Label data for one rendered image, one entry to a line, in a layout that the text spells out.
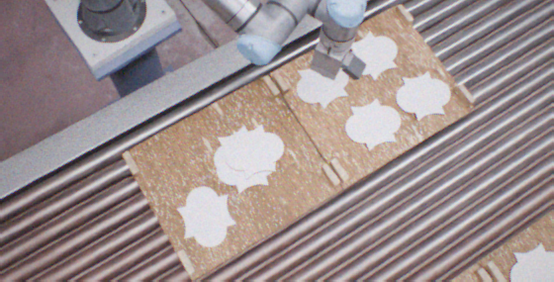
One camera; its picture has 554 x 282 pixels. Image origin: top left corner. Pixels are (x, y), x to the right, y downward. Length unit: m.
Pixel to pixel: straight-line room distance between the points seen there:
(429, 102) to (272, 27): 0.56
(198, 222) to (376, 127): 0.49
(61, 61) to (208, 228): 1.47
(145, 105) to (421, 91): 0.70
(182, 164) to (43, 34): 1.46
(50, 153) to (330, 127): 0.69
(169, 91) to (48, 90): 1.18
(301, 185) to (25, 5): 1.79
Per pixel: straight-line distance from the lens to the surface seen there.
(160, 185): 1.41
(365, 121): 1.47
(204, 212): 1.38
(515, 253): 1.50
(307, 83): 1.48
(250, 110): 1.46
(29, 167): 1.52
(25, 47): 2.75
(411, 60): 1.57
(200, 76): 1.52
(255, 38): 1.10
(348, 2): 1.13
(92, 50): 1.62
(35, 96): 2.63
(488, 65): 1.66
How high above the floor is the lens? 2.30
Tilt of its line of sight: 70 degrees down
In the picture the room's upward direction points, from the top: 8 degrees clockwise
